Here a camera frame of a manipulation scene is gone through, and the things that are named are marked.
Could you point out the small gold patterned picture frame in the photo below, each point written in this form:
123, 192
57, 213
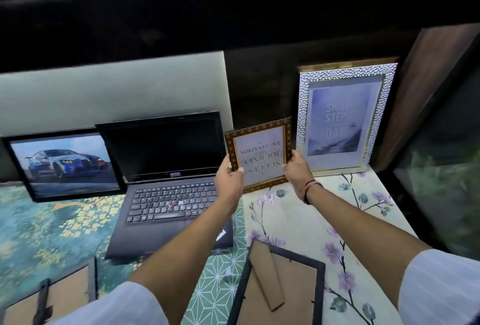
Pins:
258, 154

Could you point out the teal yellow floral table cover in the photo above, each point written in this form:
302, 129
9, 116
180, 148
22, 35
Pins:
45, 231

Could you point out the black frame with brown backing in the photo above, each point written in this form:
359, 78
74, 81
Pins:
279, 287

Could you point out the black laptop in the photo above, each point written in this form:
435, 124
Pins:
168, 186

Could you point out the green geometric patterned table cover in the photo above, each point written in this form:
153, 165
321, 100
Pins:
217, 283

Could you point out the person's left thumb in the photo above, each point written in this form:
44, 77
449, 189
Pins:
236, 171

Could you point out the person's right hand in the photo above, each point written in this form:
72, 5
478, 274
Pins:
298, 178

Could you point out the red thread wristband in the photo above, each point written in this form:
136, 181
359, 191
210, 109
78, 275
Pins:
309, 189

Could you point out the pale green padded panel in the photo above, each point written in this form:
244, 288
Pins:
112, 92

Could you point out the dark glass panel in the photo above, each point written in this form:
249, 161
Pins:
442, 171

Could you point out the person's left forearm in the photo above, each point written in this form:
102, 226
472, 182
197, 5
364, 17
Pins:
180, 257

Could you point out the black framed car picture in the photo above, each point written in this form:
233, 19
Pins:
63, 165

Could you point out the person's left hand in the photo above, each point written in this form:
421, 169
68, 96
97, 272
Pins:
229, 186

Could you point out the floral cream table cover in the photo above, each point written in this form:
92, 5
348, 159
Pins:
311, 231

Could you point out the person's right forearm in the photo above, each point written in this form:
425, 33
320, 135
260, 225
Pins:
369, 238

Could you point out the brown wooden panel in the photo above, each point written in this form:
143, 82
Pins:
423, 96

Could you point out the large silver textured picture frame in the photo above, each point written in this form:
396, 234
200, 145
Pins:
343, 118

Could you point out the person's right thumb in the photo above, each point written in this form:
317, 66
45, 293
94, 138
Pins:
287, 164

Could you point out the grey frame with brown backing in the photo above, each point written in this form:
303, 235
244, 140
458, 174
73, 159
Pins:
56, 296

